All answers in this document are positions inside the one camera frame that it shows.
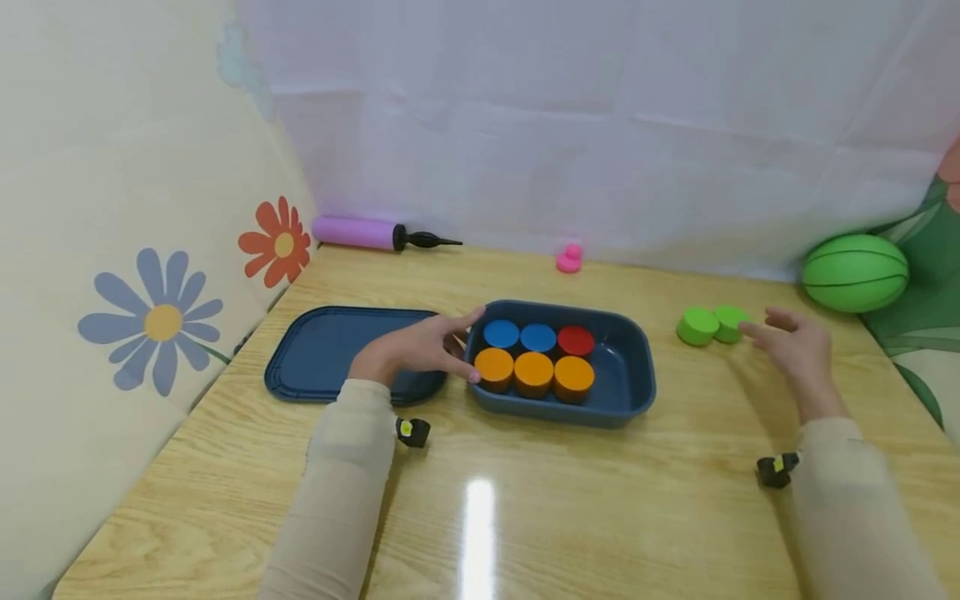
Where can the person's right thumb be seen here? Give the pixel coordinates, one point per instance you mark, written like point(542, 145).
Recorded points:
point(756, 332)

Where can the blue round disc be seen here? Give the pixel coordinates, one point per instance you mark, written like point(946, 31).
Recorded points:
point(501, 333)
point(538, 337)

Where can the green ball with black lines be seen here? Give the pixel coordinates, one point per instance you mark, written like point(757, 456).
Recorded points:
point(855, 273)

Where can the purple and black hand pump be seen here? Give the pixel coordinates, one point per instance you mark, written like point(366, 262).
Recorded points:
point(360, 232)

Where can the person's right forearm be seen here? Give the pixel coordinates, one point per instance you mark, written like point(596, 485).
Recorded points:
point(855, 508)

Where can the red round disc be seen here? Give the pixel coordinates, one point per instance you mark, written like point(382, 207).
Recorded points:
point(576, 339)

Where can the person's left hand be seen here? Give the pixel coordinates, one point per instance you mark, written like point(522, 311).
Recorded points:
point(409, 348)

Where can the green round disc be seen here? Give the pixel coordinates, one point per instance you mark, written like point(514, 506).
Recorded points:
point(698, 325)
point(730, 323)

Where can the person's left fingers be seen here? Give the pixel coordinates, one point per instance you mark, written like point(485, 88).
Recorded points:
point(466, 322)

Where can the orange round disc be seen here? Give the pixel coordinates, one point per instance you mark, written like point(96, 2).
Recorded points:
point(574, 377)
point(494, 367)
point(533, 372)

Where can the pink rubber duck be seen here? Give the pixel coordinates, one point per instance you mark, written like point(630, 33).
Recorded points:
point(569, 262)

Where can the dark blue container lid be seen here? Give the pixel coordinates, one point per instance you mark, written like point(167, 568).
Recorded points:
point(322, 350)

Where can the person's left thumb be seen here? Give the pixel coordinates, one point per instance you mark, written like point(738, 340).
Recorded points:
point(459, 367)

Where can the dark blue rectangular container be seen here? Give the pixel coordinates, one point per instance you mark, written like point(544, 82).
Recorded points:
point(626, 392)

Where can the person's left forearm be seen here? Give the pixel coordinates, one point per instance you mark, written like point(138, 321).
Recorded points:
point(345, 500)

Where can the person's right fingers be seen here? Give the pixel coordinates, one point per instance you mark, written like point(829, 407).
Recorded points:
point(782, 317)

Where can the person's right hand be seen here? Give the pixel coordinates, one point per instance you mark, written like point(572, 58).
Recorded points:
point(805, 352)

